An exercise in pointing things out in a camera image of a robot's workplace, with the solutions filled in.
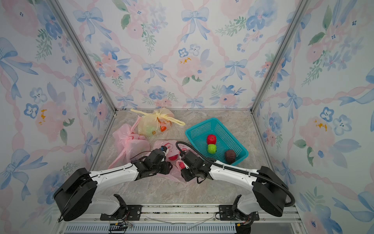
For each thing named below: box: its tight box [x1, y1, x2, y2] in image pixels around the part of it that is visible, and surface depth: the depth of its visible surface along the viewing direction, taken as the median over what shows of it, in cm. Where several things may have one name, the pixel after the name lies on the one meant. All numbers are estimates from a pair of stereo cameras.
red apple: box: [206, 134, 217, 145], surface depth 98 cm
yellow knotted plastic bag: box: [130, 107, 186, 137], surface depth 102 cm
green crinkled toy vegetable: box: [207, 143, 217, 155], surface depth 94 cm
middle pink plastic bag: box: [108, 115, 151, 170], surface depth 87 cm
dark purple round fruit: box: [224, 149, 236, 164], surface depth 90 cm
